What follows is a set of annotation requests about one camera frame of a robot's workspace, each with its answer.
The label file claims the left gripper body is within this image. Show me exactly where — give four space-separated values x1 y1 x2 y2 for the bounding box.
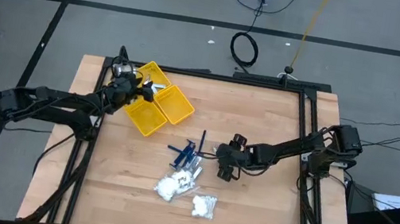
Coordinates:
102 71 146 118

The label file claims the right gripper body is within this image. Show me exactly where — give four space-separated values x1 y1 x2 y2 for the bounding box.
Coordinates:
212 130 250 185

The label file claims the long cotton ball bag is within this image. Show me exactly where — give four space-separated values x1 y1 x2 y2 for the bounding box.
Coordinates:
151 164 200 207

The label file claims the small cotton swab bag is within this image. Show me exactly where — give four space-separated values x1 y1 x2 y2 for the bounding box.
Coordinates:
189 192 219 222

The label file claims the black aluminium table frame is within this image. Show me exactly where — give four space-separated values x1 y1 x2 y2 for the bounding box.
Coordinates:
19 39 381 224

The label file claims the black coiled floor cable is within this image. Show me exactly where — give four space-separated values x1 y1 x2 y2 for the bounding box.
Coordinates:
225 10 266 75

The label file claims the yellow hanging cable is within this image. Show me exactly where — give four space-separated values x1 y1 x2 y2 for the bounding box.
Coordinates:
289 0 334 74

